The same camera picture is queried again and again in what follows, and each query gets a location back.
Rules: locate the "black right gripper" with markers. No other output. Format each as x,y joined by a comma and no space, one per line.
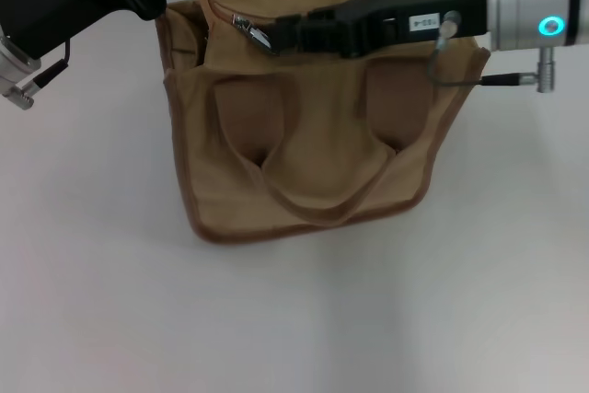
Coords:
414,15

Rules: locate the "silver metal zipper pull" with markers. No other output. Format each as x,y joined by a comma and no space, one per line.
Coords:
257,36

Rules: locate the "khaki canvas food bag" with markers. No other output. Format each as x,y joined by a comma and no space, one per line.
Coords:
322,172

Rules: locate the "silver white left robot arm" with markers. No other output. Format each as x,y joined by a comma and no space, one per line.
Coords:
11,59

